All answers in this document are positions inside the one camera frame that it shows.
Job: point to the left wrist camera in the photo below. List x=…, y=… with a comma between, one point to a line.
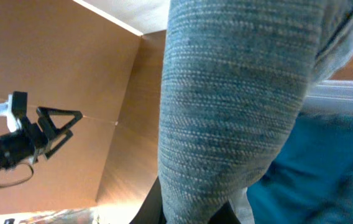
x=14, y=109

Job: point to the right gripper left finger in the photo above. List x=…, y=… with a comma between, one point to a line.
x=151, y=211

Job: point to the dark blue teal cloth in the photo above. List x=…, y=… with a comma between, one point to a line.
x=311, y=179

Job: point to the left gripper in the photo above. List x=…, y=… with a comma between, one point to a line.
x=29, y=141

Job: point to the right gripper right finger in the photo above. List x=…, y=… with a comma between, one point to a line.
x=225, y=215

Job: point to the light blue jeans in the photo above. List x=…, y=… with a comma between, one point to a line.
x=235, y=76

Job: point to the clear plastic storage container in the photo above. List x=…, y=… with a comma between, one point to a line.
x=330, y=96

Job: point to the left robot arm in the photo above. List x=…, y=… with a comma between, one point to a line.
x=43, y=138

